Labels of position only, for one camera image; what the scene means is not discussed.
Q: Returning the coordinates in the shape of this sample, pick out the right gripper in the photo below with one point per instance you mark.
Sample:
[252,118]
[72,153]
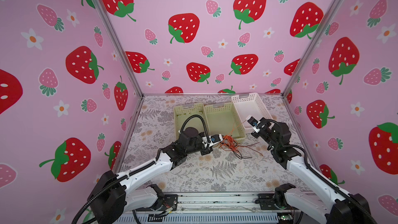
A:
[255,134]

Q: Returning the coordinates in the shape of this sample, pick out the green basket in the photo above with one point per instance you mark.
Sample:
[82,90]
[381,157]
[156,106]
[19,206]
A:
[222,118]
[183,112]

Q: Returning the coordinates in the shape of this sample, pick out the left green basket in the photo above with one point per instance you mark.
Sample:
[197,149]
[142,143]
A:
[183,112]

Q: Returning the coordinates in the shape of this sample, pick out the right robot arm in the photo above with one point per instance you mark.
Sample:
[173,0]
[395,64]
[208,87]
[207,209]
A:
[314,174]

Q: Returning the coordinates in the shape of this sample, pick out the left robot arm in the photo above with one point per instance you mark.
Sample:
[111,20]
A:
[133,177]

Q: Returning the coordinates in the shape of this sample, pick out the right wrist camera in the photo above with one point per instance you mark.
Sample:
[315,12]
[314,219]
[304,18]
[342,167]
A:
[252,121]

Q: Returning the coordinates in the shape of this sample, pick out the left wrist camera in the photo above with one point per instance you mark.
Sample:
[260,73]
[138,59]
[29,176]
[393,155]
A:
[214,139]

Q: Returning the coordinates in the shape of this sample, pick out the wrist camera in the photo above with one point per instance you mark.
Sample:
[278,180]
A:
[252,121]
[214,139]

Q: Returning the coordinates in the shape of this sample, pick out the middle green basket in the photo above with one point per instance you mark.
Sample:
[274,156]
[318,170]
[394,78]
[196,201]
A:
[222,118]

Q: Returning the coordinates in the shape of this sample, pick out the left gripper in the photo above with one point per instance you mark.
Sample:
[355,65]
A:
[205,151]

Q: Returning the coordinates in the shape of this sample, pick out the white perforated basket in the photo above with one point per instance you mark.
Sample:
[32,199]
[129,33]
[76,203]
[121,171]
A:
[250,105]

